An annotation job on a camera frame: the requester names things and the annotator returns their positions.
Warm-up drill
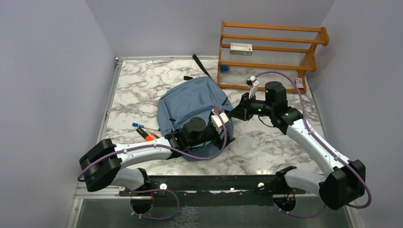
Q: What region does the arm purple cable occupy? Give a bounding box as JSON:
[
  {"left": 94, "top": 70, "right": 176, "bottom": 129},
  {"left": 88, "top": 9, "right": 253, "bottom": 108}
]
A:
[
  {"left": 77, "top": 108, "right": 228, "bottom": 221},
  {"left": 251, "top": 71, "right": 372, "bottom": 219}
]

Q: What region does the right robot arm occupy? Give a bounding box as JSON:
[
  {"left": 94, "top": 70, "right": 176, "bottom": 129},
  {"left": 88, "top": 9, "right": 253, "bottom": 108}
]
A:
[{"left": 228, "top": 81, "right": 366, "bottom": 210}]

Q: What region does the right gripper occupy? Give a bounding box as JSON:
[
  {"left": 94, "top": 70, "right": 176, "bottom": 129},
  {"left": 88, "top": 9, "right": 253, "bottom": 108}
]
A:
[{"left": 228, "top": 92, "right": 274, "bottom": 121}]

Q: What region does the small red white box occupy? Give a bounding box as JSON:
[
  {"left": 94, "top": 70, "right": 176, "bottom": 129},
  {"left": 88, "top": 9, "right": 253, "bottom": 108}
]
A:
[{"left": 294, "top": 77, "right": 305, "bottom": 89}]

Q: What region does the blue capped pen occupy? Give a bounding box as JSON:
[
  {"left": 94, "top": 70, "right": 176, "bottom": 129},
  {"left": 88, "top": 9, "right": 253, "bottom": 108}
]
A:
[{"left": 132, "top": 123, "right": 160, "bottom": 132}]

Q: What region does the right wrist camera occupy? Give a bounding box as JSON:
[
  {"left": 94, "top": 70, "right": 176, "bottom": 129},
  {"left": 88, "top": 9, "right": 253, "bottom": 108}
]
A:
[{"left": 244, "top": 76, "right": 259, "bottom": 99}]

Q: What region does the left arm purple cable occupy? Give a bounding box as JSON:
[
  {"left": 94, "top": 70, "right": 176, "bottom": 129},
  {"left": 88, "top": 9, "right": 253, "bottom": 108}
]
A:
[{"left": 77, "top": 108, "right": 228, "bottom": 221}]

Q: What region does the white box on shelf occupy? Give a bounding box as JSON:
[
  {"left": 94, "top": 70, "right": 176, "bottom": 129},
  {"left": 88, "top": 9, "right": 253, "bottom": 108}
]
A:
[{"left": 230, "top": 43, "right": 253, "bottom": 56}]

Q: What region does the orange black highlighter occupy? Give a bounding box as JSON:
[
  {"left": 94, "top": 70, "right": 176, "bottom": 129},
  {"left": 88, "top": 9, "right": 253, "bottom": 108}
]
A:
[{"left": 136, "top": 127, "right": 154, "bottom": 141}]

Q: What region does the blue student backpack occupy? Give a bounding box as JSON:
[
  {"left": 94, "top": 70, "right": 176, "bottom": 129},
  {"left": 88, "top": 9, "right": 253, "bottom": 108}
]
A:
[{"left": 157, "top": 55, "right": 234, "bottom": 161}]

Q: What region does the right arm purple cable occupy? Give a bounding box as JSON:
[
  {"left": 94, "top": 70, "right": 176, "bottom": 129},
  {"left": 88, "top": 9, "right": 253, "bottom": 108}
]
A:
[{"left": 251, "top": 71, "right": 372, "bottom": 219}]

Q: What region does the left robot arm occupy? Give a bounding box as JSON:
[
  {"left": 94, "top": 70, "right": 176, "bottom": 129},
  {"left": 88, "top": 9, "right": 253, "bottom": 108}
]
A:
[{"left": 77, "top": 114, "right": 235, "bottom": 195}]

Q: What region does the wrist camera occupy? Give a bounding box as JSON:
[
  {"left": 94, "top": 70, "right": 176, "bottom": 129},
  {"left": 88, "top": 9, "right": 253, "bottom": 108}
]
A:
[
  {"left": 211, "top": 108, "right": 229, "bottom": 133},
  {"left": 244, "top": 76, "right": 259, "bottom": 99}
]

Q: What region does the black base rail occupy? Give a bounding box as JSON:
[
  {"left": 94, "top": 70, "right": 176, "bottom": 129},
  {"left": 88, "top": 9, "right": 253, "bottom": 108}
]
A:
[{"left": 86, "top": 168, "right": 316, "bottom": 209}]

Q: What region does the wooden shelf rack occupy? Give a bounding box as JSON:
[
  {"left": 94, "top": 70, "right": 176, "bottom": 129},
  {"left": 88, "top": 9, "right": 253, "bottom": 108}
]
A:
[{"left": 217, "top": 21, "right": 330, "bottom": 93}]

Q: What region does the small blue object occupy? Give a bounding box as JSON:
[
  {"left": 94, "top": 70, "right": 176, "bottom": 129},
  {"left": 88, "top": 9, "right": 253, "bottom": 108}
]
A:
[{"left": 220, "top": 65, "right": 230, "bottom": 72}]

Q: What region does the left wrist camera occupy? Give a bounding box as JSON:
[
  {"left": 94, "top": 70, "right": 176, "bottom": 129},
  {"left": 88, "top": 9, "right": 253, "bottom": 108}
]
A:
[{"left": 211, "top": 108, "right": 229, "bottom": 133}]

